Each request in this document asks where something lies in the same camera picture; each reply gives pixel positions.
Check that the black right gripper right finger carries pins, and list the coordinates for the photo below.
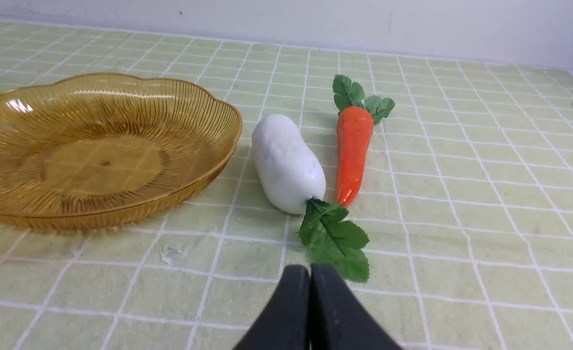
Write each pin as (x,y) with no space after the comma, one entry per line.
(337,320)

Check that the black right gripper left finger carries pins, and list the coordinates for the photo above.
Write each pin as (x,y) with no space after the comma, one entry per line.
(283,323)

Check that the white radish with leaves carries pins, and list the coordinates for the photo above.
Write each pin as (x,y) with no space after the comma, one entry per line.
(293,181)

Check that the orange carrot with leaves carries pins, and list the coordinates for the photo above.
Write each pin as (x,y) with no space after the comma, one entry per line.
(357,116)

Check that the green checkered tablecloth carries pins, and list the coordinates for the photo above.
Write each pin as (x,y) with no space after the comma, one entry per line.
(467,201)

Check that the amber ribbed plastic plate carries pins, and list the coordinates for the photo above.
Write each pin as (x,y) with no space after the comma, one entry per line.
(104,149)

